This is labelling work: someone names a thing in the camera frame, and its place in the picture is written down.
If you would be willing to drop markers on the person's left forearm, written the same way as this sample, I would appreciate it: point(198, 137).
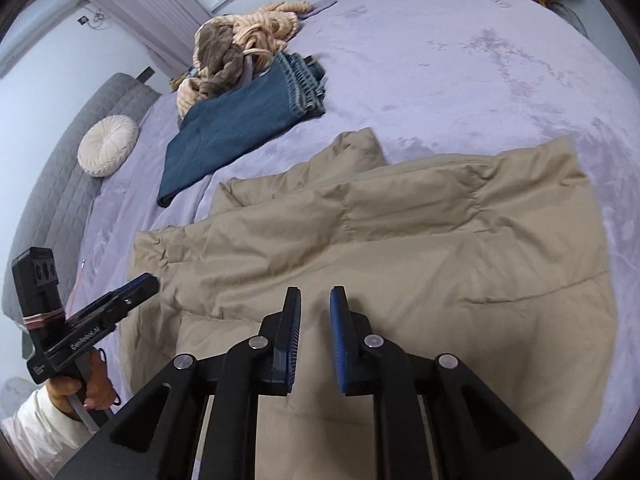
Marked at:
point(35, 425)

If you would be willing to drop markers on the small grey cloth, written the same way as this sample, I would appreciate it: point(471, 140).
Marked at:
point(322, 6)

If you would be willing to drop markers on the grey quilted headboard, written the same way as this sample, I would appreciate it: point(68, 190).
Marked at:
point(60, 200)

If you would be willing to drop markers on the folded blue jeans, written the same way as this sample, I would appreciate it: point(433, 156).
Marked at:
point(225, 130)

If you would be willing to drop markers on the white air conditioner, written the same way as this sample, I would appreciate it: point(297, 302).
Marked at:
point(35, 30)

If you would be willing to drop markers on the person's left hand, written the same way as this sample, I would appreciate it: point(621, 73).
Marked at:
point(97, 380)

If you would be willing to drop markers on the brown fleece garment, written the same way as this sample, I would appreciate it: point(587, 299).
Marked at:
point(215, 50)

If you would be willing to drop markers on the grey pleated curtain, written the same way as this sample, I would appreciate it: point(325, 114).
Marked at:
point(150, 20)

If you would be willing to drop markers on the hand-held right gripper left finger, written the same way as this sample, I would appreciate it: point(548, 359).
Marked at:
point(295, 340)

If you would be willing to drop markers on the beige striped fleece blanket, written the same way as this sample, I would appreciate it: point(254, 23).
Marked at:
point(265, 22)

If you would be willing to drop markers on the round cream pillow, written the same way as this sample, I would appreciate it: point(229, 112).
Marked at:
point(107, 145)

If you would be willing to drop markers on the khaki puffer jacket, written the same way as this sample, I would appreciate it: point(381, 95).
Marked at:
point(425, 240)

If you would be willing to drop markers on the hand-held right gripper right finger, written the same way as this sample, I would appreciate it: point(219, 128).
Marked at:
point(339, 345)

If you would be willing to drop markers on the purple plush bed blanket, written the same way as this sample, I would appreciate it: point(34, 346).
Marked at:
point(450, 60)

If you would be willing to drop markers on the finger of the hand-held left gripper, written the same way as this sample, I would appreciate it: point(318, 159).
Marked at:
point(135, 292)

